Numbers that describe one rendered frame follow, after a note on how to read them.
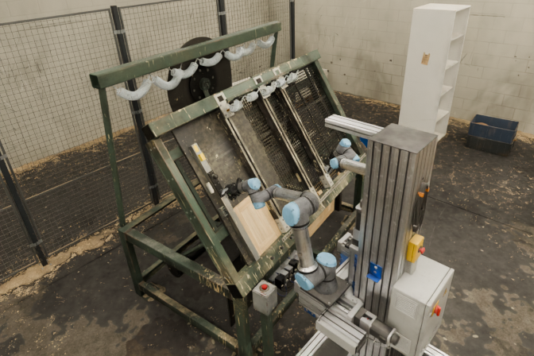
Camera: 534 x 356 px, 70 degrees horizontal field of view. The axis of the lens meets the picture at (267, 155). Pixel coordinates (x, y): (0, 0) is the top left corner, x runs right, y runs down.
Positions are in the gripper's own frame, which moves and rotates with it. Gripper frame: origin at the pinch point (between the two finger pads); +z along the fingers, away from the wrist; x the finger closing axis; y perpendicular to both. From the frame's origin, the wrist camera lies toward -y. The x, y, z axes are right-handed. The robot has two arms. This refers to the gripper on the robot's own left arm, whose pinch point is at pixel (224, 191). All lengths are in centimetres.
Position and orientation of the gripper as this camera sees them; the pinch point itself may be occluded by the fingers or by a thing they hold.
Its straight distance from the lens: 263.6
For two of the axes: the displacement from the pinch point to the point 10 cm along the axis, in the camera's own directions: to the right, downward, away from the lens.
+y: -3.8, 6.9, -6.2
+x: 6.4, 6.8, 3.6
